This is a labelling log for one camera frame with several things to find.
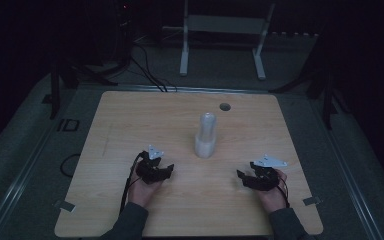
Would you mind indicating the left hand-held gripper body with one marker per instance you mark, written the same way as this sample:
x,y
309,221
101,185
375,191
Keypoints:
x,y
150,173

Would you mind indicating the person's right hand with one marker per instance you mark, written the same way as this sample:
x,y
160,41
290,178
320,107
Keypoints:
x,y
275,198

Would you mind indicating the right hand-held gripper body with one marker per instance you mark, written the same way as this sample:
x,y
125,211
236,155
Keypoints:
x,y
263,180

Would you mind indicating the grey tape piece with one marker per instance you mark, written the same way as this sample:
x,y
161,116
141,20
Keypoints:
x,y
65,206
312,200

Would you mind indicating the black tripod stand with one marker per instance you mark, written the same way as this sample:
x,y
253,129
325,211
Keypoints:
x,y
55,90
328,100

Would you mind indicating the person's left hand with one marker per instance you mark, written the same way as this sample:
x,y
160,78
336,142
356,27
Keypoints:
x,y
141,193

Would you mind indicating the stack of clear cups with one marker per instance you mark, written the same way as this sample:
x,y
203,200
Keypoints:
x,y
206,136

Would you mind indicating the white metal stand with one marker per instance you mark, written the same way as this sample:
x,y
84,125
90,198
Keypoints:
x,y
225,24

